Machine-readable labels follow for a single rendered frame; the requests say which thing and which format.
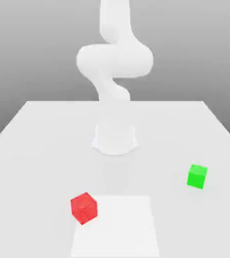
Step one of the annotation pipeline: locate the small red cube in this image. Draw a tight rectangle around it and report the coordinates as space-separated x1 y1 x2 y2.
70 191 98 226

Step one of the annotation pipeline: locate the small green cube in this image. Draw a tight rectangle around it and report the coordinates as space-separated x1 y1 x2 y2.
187 164 209 190

